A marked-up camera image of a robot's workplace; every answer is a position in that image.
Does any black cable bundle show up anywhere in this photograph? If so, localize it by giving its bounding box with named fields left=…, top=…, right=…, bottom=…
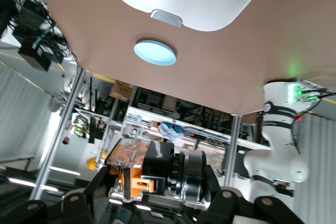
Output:
left=0, top=0, right=77, bottom=74

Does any black electronics box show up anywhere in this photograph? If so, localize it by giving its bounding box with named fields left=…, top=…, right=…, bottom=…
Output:
left=17, top=40, right=53, bottom=72

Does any brown table mat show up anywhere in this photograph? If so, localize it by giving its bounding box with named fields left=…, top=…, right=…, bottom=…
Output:
left=28, top=0, right=336, bottom=116

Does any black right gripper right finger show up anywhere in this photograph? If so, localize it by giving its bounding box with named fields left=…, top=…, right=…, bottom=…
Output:
left=199, top=166, right=305, bottom=224

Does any white metal shelf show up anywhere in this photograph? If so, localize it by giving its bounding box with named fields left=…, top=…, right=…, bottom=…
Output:
left=122, top=105, right=271, bottom=152

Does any white lidded storage box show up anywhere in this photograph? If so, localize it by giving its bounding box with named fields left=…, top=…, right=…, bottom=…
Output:
left=107, top=0, right=277, bottom=33

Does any brown cardboard box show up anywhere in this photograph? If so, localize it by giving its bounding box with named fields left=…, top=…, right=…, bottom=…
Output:
left=108, top=80, right=133, bottom=100

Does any blue cloth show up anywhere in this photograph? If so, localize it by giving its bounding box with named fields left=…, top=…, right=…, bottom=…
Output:
left=157, top=121, right=185, bottom=142

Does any orange and black switch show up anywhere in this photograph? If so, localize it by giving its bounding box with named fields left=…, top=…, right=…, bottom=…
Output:
left=104, top=138, right=214, bottom=210

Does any light blue round plate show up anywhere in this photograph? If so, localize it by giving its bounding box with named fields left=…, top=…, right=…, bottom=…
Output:
left=133, top=39, right=177, bottom=66

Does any yellow hard hat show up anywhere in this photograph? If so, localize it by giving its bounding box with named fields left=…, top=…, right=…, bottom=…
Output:
left=86, top=156, right=100, bottom=172

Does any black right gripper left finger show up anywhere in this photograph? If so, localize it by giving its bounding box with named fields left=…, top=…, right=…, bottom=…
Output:
left=15, top=167, right=111, bottom=224

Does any aluminium frame post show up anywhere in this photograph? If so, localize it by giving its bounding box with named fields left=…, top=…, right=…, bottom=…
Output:
left=222, top=113, right=243, bottom=188
left=29, top=68, right=88, bottom=201

